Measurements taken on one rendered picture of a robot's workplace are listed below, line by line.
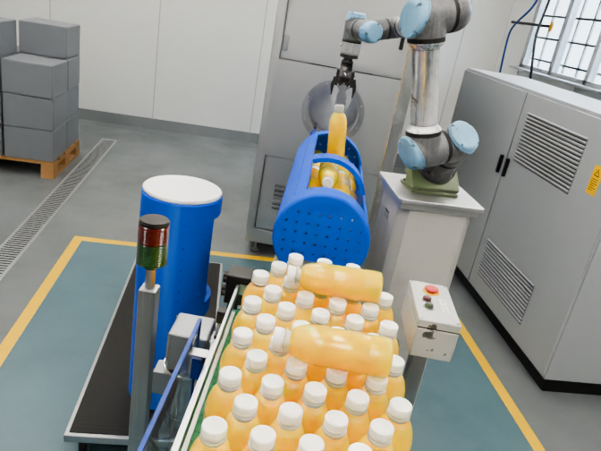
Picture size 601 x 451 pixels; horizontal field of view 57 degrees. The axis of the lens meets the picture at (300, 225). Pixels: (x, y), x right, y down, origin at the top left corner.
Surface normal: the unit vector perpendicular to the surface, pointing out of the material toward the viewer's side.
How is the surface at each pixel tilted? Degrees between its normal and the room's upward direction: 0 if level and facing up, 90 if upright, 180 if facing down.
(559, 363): 90
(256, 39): 90
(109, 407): 0
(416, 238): 90
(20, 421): 0
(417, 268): 90
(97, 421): 0
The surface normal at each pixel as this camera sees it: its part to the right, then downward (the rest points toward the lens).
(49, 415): 0.17, -0.91
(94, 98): 0.09, 0.39
